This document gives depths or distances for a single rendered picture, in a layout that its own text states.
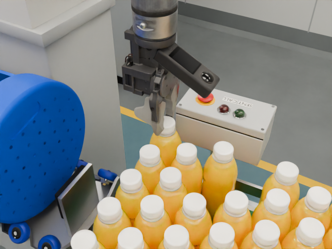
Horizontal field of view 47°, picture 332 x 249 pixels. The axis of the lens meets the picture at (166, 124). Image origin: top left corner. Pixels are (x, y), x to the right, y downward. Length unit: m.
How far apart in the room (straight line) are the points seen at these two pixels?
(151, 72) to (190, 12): 3.08
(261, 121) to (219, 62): 2.32
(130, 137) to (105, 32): 1.20
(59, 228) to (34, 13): 0.55
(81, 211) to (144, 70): 0.33
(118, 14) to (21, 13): 1.46
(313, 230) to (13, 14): 0.88
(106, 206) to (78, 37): 0.65
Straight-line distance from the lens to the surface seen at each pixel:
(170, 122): 0.76
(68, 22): 1.12
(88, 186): 0.80
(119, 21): 2.52
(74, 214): 0.80
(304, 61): 3.29
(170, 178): 0.68
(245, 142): 0.82
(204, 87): 0.64
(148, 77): 0.67
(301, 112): 2.72
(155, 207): 0.64
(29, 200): 0.79
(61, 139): 0.80
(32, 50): 1.13
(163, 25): 0.62
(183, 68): 0.64
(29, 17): 1.07
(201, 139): 0.86
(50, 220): 0.87
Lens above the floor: 1.61
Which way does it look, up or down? 41 degrees down
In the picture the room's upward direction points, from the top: straight up
